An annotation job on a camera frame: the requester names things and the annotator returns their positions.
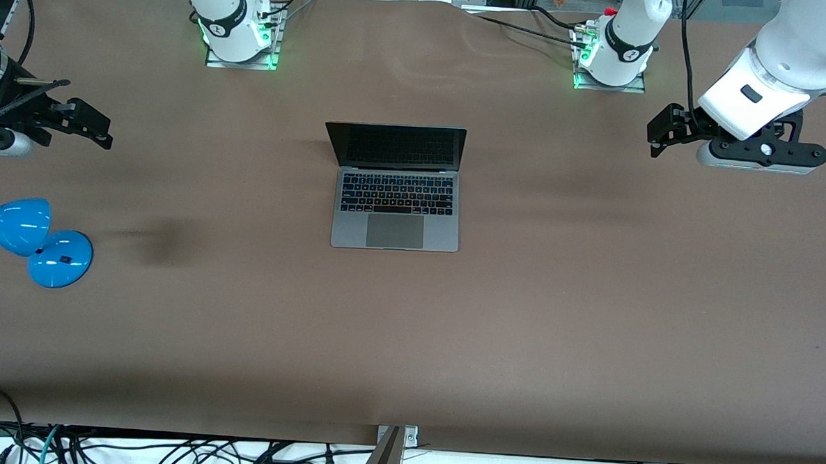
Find metal table edge bracket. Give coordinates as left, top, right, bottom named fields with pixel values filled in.
left=376, top=424, right=420, bottom=448

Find grey metal camera pole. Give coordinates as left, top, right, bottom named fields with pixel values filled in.
left=357, top=425, right=406, bottom=464

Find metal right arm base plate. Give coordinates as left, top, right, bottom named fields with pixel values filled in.
left=205, top=0, right=286, bottom=72

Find teal floor cable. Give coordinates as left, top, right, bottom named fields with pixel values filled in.
left=37, top=424, right=62, bottom=464

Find long black table cable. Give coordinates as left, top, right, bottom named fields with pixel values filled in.
left=472, top=14, right=585, bottom=46

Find blue desk lamp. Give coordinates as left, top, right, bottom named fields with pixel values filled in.
left=0, top=196, right=97, bottom=291

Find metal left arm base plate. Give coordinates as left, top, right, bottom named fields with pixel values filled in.
left=571, top=23, right=650, bottom=94

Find grey laptop with black keyboard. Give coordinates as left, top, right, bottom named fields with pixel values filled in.
left=320, top=121, right=468, bottom=254

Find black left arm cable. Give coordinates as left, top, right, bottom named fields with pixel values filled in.
left=676, top=0, right=708, bottom=114

